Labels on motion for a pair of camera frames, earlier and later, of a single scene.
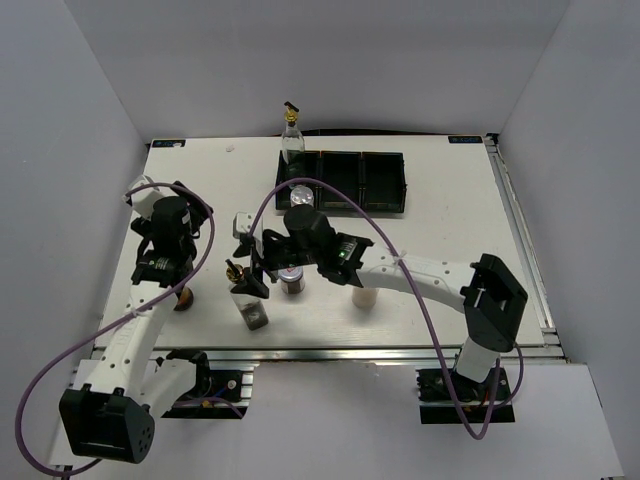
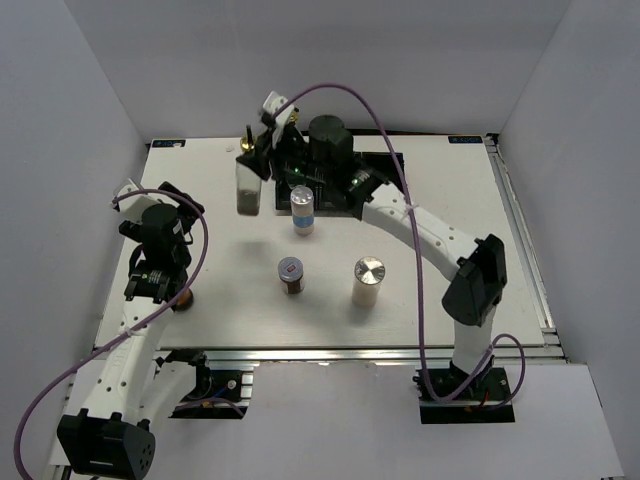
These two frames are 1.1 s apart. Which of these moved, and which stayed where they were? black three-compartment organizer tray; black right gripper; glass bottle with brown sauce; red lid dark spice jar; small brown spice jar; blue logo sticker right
Moved: glass bottle with brown sauce; black right gripper
Stayed: blue logo sticker right; red lid dark spice jar; small brown spice jar; black three-compartment organizer tray
